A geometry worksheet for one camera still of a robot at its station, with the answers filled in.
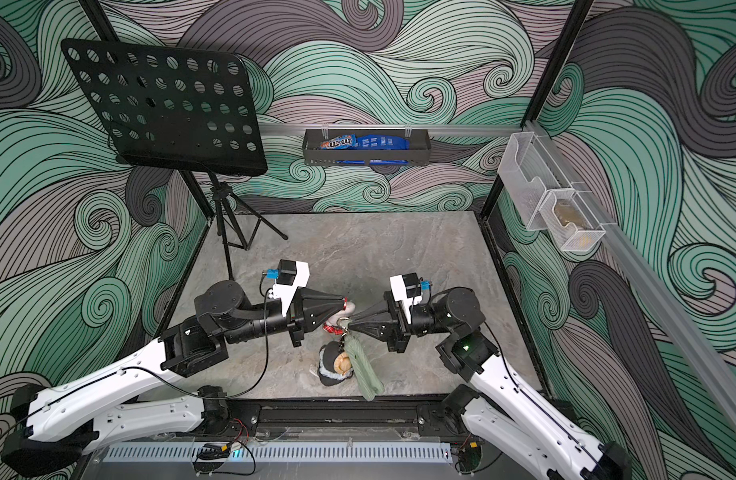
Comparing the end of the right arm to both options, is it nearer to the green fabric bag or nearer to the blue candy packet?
the green fabric bag

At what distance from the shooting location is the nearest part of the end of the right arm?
20.0 inches

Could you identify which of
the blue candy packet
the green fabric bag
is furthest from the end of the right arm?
the blue candy packet
